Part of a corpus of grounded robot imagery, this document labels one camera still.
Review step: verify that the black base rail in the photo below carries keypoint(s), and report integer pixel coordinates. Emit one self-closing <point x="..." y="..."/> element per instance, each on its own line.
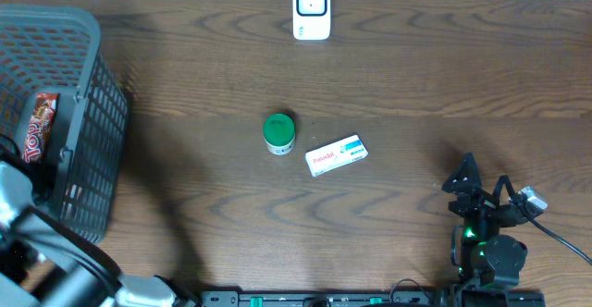
<point x="349" y="299"/>

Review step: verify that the green lid jar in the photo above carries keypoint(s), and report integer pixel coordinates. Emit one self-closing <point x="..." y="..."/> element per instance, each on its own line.
<point x="279" y="134"/>

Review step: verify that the red Top chocolate bar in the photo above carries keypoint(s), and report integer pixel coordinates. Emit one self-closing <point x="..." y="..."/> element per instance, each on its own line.
<point x="39" y="127"/>

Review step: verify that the white Panadol box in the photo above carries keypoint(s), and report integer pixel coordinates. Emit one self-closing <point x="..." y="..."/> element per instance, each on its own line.
<point x="335" y="155"/>

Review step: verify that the grey plastic basket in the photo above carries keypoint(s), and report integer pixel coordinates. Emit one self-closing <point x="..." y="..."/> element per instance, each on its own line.
<point x="56" y="49"/>

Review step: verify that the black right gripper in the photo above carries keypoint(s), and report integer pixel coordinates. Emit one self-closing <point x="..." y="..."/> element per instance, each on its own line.
<point x="480" y="201"/>

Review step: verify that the white barcode scanner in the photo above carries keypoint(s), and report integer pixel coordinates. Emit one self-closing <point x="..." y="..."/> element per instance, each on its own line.
<point x="311" y="19"/>

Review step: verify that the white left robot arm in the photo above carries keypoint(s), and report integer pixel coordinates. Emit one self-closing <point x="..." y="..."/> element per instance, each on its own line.
<point x="44" y="263"/>

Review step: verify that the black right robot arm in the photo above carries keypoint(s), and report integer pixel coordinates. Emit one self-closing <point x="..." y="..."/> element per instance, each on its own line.
<point x="485" y="257"/>

